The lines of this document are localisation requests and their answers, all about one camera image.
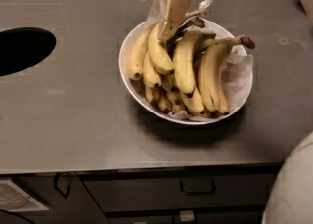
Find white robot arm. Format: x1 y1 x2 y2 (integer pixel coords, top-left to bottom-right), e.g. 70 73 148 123
140 0 313 224

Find white bowl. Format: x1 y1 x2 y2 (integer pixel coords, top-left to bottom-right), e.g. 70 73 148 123
119 20 254 125

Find short yellow banana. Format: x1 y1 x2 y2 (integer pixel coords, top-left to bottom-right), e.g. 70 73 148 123
142 53 162 89

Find right yellow banana bunch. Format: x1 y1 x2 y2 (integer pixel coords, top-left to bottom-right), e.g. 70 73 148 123
197 35 255 115

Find lower small bananas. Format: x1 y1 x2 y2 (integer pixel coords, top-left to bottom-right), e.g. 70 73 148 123
144 82 209 119

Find white paper liner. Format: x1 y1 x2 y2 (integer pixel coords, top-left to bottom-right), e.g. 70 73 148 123
146 0 254 122

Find dark round sink hole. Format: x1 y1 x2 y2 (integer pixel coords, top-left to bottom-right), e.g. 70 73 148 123
0 27 57 76

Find grey cabinet drawer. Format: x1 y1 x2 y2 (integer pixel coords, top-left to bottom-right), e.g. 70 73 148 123
83 174 274 212

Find paper sheet on cabinet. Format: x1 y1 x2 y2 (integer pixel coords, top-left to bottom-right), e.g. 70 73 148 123
0 179 49 212

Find black drawer handle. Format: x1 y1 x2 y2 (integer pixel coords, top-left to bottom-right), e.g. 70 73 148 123
179 178 216 196

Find black cabinet door handle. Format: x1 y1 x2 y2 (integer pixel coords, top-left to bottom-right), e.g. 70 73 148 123
53 174 71 199

